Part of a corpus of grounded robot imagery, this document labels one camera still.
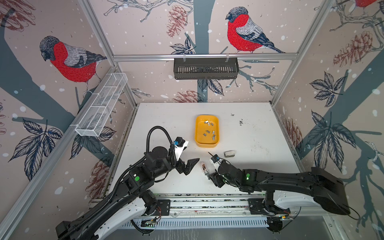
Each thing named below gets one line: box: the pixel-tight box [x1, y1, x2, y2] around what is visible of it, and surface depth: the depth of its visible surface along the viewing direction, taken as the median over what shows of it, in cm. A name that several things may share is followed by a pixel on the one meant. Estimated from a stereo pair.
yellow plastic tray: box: [195, 115, 220, 148], surface depth 106 cm
